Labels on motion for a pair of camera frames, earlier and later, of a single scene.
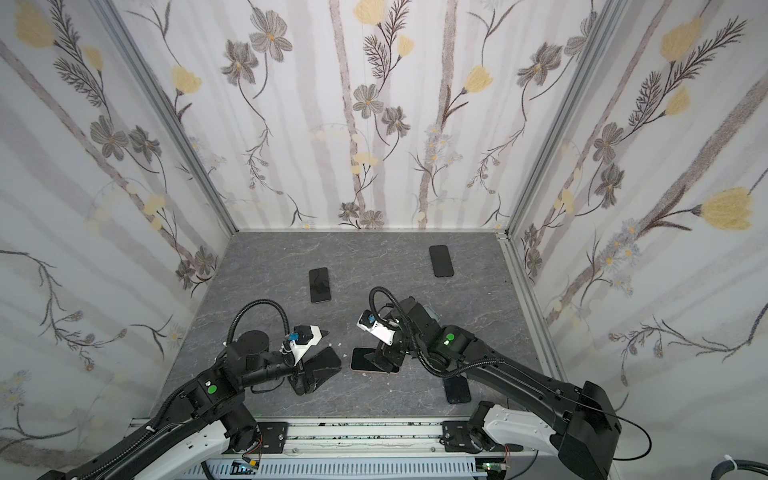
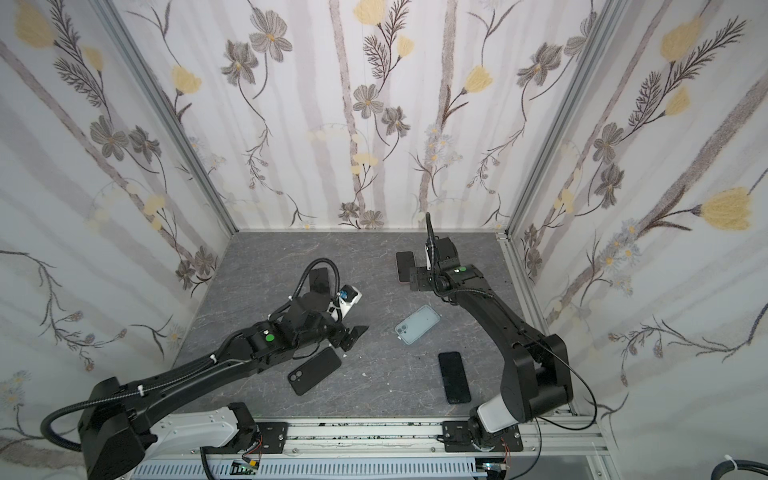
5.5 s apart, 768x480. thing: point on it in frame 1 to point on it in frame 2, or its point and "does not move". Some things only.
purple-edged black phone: (360, 363) to (405, 261)
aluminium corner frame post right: (606, 23) does not move
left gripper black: (295, 369) to (342, 333)
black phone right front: (457, 389) does not move
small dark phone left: (319, 285) does not move
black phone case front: (314, 370) does not move
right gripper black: (396, 348) to (424, 278)
